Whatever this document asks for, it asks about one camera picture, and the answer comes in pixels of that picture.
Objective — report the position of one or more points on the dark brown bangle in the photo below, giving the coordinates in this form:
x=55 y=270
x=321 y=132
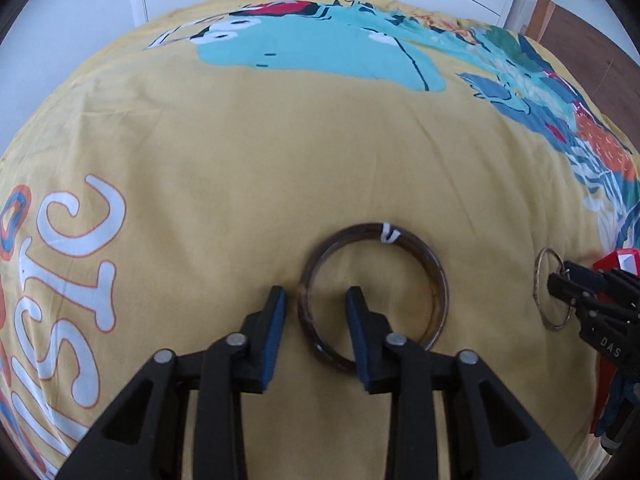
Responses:
x=440 y=290

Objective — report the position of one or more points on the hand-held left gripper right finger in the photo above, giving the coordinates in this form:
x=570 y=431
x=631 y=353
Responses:
x=357 y=340

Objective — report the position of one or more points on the red cardboard box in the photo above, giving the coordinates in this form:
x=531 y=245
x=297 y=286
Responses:
x=607 y=260

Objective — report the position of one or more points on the yellow printed blanket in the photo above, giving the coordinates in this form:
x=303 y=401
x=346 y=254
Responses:
x=225 y=185

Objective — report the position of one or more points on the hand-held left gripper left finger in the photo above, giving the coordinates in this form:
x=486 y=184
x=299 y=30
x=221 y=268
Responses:
x=272 y=340

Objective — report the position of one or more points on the person's blue jeans leg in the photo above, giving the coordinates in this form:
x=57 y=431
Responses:
x=620 y=405

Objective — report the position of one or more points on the gold metal bangle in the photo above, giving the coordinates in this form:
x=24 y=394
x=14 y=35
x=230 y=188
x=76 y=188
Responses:
x=537 y=280

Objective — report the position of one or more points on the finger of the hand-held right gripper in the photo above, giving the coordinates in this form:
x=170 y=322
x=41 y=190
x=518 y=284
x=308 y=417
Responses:
x=562 y=287
x=585 y=274

